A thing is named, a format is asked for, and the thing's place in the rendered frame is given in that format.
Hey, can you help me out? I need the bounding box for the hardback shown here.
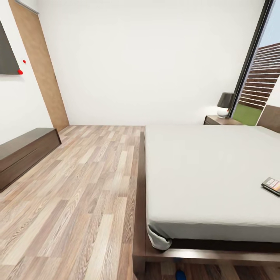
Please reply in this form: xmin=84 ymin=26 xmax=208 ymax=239
xmin=261 ymin=177 xmax=280 ymax=196

